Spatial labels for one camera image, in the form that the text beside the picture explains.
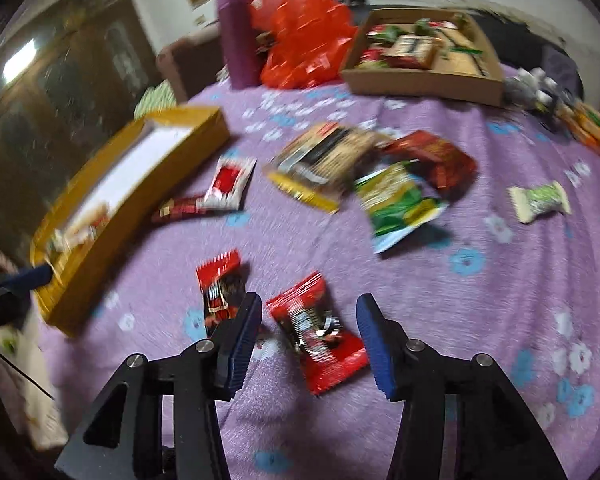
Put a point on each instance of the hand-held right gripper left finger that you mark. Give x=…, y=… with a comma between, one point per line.
x=242, y=347

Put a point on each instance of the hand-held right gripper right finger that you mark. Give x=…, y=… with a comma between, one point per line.
x=377, y=347

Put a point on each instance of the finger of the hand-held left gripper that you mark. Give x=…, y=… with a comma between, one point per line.
x=32, y=276

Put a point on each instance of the red snack packet black print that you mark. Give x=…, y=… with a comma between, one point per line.
x=320, y=335
x=222, y=290

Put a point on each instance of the yellow cardboard box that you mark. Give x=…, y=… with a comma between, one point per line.
x=130, y=195

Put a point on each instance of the beige snack packets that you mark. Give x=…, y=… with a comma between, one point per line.
x=77, y=227

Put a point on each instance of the white paper bag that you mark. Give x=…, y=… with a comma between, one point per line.
x=20, y=375

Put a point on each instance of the purple floral cloth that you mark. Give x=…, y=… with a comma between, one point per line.
x=480, y=310

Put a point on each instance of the green and yellow snack bag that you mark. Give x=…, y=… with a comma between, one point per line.
x=400, y=205

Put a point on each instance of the dark red snack bar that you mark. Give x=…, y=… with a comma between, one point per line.
x=177, y=208

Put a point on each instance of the white and red snack packet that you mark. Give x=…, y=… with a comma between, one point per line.
x=228, y=185

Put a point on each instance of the yellow snack stick packet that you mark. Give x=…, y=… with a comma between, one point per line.
x=302, y=191

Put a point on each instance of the dark wooden cabinet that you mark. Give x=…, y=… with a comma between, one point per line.
x=55, y=90

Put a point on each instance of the dark red snack bag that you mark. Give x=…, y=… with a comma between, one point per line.
x=437, y=157

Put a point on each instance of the beige and black snack bag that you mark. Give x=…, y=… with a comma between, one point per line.
x=325, y=155

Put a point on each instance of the green patterned cushion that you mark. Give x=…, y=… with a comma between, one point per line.
x=154, y=100

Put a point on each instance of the white and green candy packet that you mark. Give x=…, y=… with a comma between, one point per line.
x=540, y=201

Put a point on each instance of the brown armchair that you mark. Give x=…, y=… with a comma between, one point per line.
x=185, y=62

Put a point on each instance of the brown cardboard box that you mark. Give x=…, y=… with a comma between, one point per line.
x=425, y=82

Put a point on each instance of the brown snack packet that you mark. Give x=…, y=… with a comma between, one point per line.
x=412, y=51

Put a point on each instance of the grey wrapped packets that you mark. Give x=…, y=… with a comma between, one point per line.
x=532, y=89

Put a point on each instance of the orange snack packets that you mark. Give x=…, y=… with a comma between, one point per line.
x=595, y=130

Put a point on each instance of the green snack stick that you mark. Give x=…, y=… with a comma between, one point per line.
x=464, y=50

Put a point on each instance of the purple bottle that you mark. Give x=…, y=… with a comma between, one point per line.
x=237, y=35

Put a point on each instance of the green snack packet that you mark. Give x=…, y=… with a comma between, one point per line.
x=386, y=35

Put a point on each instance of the red plastic bag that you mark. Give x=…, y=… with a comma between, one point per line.
x=305, y=35

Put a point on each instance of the dark cloth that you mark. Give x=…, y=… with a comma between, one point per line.
x=545, y=42

